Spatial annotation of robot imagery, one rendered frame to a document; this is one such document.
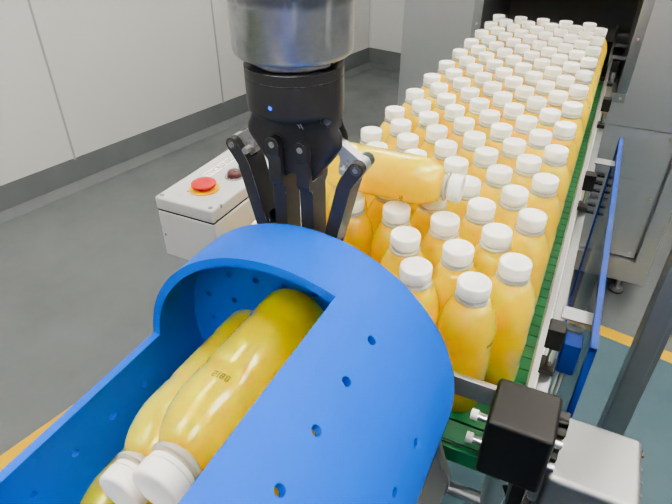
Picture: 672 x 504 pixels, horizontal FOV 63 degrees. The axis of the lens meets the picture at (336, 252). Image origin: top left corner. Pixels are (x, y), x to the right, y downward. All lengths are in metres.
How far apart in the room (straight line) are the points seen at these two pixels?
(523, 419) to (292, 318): 0.29
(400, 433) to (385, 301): 0.10
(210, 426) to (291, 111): 0.22
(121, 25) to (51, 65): 0.47
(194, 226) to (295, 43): 0.46
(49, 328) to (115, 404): 1.91
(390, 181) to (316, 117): 0.36
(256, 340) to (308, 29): 0.23
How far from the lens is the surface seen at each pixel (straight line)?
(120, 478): 0.45
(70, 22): 3.36
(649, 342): 0.98
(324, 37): 0.39
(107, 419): 0.55
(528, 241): 0.79
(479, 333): 0.66
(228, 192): 0.80
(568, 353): 0.91
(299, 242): 0.44
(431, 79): 1.33
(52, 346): 2.37
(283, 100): 0.40
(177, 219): 0.81
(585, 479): 0.80
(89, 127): 3.49
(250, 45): 0.40
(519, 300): 0.70
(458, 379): 0.69
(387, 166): 0.76
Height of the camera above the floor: 1.47
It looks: 35 degrees down
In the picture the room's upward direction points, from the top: straight up
